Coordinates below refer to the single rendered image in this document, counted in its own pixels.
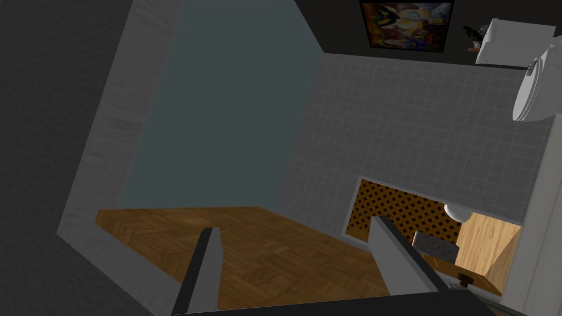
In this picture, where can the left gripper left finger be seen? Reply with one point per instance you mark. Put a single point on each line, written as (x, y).
(206, 274)

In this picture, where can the colourful framed wall picture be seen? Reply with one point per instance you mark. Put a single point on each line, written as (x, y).
(406, 25)

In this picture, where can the white toilet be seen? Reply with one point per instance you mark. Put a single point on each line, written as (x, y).
(522, 61)

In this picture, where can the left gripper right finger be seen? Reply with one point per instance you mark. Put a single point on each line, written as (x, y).
(399, 263)

